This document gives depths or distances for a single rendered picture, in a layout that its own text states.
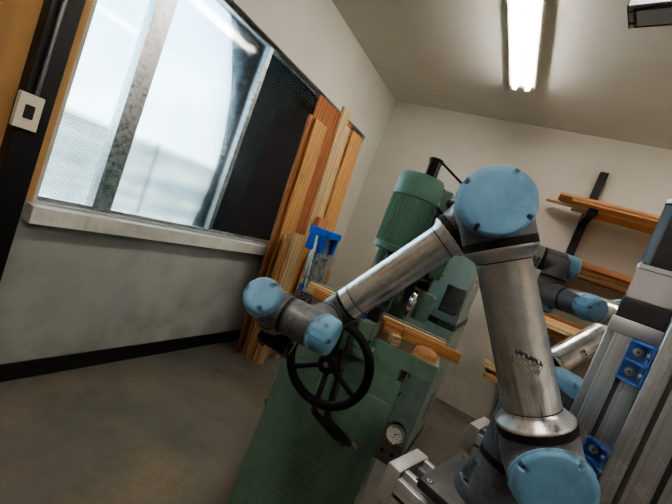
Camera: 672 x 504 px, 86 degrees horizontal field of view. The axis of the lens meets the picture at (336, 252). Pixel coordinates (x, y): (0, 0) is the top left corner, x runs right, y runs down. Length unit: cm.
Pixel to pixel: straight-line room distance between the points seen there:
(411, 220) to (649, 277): 69
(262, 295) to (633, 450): 76
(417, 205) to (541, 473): 94
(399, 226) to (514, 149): 263
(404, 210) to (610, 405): 80
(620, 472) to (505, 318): 45
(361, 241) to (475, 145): 149
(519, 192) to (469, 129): 339
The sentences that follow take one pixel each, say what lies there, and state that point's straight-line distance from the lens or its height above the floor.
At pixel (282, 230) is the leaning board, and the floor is 102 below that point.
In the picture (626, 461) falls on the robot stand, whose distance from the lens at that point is 97.
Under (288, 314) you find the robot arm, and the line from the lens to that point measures 68.
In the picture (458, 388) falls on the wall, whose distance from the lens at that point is 378.
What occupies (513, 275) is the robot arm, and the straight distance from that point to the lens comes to 61.
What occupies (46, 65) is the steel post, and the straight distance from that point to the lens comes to 182.
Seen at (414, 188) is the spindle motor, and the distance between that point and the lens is 135.
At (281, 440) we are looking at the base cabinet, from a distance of 153.
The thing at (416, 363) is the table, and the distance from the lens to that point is 128.
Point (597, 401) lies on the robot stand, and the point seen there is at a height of 106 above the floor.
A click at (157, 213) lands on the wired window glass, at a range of 235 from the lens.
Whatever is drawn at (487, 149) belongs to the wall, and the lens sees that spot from 387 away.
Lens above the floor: 123
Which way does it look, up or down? 4 degrees down
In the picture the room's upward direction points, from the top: 21 degrees clockwise
